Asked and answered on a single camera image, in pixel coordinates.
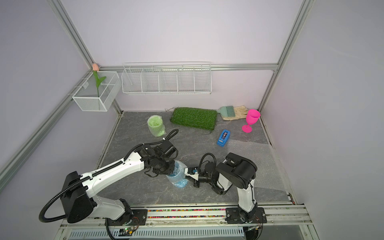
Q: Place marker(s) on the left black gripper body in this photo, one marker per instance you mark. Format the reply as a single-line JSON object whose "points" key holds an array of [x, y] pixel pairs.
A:
{"points": [[165, 167]]}

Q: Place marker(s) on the artificial tulip flower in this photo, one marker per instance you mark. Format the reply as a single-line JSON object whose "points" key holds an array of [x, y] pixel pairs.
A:
{"points": [[98, 79]]}

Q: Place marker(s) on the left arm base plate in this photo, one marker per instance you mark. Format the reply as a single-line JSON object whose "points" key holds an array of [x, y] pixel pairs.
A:
{"points": [[136, 217]]}

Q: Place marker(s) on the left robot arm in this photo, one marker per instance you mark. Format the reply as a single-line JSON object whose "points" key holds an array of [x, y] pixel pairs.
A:
{"points": [[79, 198]]}

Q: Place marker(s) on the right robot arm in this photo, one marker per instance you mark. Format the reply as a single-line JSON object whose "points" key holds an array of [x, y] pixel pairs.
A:
{"points": [[234, 171]]}

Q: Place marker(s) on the blue tape dispenser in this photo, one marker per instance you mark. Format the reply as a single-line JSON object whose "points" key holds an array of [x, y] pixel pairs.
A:
{"points": [[224, 137]]}

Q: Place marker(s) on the pink plastic wine glass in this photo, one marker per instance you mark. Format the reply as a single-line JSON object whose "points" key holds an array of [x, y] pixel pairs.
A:
{"points": [[251, 118]]}

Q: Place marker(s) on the green artificial grass mat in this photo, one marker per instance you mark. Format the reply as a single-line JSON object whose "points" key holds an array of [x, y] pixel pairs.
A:
{"points": [[195, 118]]}

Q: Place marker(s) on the bubble wrap sheet stack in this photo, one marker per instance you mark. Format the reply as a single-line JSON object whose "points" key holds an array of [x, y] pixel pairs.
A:
{"points": [[268, 175]]}

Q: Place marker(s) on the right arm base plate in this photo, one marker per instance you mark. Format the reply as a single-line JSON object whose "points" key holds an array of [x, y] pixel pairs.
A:
{"points": [[240, 216]]}

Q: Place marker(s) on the beige work glove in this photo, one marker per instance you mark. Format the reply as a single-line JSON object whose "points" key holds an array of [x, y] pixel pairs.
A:
{"points": [[230, 113]]}

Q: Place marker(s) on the white wire wall basket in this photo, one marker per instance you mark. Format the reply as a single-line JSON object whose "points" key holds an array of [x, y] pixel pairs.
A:
{"points": [[167, 78]]}

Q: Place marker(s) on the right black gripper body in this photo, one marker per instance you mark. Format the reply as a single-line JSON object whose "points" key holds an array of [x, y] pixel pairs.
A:
{"points": [[202, 178]]}

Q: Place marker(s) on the blue plastic wine glass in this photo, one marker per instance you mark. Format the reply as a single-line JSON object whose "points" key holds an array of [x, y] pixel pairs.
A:
{"points": [[178, 174]]}

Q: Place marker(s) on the white mesh corner basket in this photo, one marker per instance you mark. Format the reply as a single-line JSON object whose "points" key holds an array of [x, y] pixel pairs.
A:
{"points": [[86, 96]]}

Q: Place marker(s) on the white vent grille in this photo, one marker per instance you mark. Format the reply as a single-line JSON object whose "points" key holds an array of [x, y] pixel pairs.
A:
{"points": [[157, 233]]}

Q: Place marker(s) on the aluminium front rail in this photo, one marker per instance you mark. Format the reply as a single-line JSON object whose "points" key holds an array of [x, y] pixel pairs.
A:
{"points": [[214, 215]]}

